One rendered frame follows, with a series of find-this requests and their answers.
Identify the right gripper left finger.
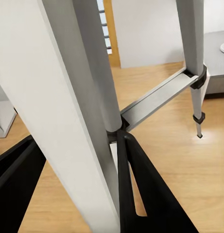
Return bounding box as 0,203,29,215
0,135,47,233

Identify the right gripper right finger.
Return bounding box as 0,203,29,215
117,129,199,233

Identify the camera tripod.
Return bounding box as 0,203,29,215
0,0,207,233

